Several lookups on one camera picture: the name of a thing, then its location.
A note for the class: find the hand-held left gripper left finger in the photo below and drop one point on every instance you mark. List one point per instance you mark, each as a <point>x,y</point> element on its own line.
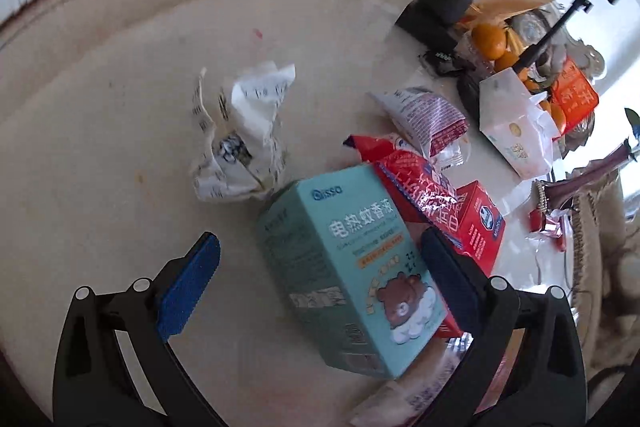
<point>187,292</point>

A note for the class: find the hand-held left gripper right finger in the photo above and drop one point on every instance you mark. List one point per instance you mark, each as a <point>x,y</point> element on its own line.
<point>450,282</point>

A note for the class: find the teal box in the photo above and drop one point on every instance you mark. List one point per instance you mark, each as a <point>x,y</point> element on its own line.
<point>340,267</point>

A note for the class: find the red carton blue emblem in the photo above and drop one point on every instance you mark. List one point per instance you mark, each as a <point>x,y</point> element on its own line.
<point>480,222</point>

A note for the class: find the red snack packet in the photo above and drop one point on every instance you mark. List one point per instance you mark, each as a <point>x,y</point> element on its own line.
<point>415,187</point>

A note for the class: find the red foil wrapper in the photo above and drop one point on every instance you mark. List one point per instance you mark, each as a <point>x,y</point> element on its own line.
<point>545,223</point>

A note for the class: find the pink white packet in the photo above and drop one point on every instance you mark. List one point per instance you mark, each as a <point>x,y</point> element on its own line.
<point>410,402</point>

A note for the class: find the sofa with beige fringed cover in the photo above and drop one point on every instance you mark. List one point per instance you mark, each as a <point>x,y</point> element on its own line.
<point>600,232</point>

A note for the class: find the dark red white packet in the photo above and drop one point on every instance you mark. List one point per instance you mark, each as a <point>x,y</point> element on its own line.
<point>425,117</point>

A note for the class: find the white tissue pack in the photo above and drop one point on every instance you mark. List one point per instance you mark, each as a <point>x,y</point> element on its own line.
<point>515,127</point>

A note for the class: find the crumpled white paper wrapper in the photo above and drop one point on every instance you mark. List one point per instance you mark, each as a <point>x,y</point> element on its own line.
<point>250,107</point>

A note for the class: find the orange fruit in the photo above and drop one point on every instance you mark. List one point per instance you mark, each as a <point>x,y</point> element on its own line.
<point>507,62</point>
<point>555,116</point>
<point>488,39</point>

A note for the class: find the black crumpled wrapper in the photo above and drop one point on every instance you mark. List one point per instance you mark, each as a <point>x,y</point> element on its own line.
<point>442,61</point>

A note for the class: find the orange red packet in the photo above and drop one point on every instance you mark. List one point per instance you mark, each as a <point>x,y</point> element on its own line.
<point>575,92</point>

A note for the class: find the banana bunch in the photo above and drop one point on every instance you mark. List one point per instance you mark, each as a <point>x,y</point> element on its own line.
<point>516,39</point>

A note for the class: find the black flat box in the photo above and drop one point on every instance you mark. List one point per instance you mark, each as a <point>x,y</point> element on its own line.
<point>425,27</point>

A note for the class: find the round pattern brown cushion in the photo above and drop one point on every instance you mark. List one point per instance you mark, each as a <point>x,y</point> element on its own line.
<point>532,26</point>

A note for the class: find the black selfie stick tripod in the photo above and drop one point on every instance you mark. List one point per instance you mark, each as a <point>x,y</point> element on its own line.
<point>555,27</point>

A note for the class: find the tan paper bag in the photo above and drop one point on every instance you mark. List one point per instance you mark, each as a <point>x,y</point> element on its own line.
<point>510,2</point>

